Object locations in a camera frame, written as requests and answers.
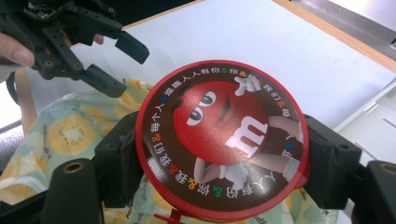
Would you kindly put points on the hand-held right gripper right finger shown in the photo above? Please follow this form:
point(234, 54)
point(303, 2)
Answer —
point(333, 168)

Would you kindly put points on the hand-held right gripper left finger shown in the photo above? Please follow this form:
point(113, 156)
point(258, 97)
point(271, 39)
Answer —
point(116, 168)

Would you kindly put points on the lemon print cloth bag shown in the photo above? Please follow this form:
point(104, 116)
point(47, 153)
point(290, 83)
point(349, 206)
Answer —
point(71, 133)

